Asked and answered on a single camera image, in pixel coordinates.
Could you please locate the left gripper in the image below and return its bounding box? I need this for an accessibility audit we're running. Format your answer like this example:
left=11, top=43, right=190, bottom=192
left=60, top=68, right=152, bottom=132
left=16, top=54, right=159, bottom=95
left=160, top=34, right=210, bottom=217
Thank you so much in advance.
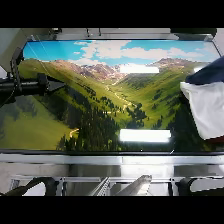
left=35, top=72, right=52, bottom=97

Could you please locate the blue T-shirt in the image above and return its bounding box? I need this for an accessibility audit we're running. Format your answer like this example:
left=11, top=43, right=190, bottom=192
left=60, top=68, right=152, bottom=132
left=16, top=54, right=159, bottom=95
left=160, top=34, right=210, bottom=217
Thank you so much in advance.
left=184, top=55, right=224, bottom=86

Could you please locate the white garment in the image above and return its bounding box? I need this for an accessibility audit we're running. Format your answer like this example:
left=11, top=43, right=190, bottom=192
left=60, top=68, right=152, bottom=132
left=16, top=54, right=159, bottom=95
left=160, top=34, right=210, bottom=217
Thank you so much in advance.
left=179, top=80, right=224, bottom=142

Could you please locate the black cable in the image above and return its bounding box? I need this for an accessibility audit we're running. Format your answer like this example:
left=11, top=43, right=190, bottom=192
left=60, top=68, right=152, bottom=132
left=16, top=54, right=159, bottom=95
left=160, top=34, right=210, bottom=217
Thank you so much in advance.
left=9, top=46, right=25, bottom=98

